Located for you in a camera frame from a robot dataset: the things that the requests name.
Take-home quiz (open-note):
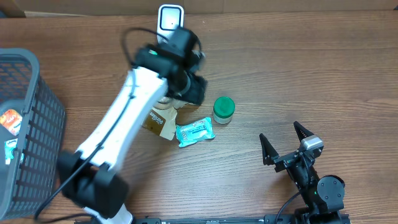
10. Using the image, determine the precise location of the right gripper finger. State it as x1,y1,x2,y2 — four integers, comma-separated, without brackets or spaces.
259,133,279,166
294,121,313,141

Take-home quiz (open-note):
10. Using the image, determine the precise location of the brown clear snack bag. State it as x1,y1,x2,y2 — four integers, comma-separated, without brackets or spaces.
142,96,190,141

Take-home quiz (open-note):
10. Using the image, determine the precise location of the green lid jar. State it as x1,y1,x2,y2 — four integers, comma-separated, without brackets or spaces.
213,96,235,124

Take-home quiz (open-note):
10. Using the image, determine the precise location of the teal tissue pack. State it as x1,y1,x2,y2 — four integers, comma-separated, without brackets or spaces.
175,117,215,147

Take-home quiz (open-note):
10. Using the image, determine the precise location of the orange snack packet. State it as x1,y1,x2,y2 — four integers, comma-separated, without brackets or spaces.
1,109,22,136

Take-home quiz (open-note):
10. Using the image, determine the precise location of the small green white packet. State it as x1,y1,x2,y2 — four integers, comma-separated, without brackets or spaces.
4,139,17,165

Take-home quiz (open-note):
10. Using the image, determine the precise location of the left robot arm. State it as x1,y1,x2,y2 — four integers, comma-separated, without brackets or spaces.
57,27,207,223

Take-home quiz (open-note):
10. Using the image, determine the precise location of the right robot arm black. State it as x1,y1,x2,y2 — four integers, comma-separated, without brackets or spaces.
259,121,350,223

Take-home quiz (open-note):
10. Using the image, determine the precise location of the white barcode scanner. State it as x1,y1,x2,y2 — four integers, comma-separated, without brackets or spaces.
157,4,185,43

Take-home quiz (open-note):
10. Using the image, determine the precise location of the grey plastic mesh basket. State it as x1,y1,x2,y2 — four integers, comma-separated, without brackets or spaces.
1,48,66,220

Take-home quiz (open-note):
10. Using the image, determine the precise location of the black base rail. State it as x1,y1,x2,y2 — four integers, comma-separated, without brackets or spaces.
74,213,351,224

